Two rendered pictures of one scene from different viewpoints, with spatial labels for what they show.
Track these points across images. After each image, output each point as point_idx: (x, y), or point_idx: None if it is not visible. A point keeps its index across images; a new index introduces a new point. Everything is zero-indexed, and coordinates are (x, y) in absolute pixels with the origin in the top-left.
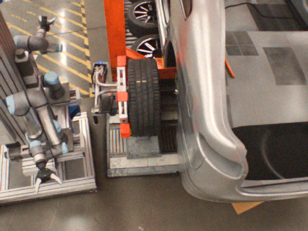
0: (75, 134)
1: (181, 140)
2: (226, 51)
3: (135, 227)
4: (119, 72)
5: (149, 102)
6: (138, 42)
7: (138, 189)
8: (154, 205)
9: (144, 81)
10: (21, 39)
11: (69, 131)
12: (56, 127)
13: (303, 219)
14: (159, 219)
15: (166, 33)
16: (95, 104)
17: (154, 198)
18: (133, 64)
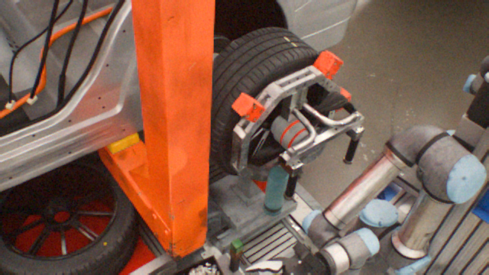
0: (385, 195)
1: (318, 14)
2: (108, 4)
3: (370, 163)
4: (287, 86)
5: (303, 41)
6: (39, 264)
7: (319, 184)
8: (325, 157)
9: (286, 38)
10: (462, 149)
11: (407, 172)
12: (448, 131)
13: None
14: (336, 144)
15: (103, 91)
16: (357, 114)
17: (316, 161)
18: (262, 63)
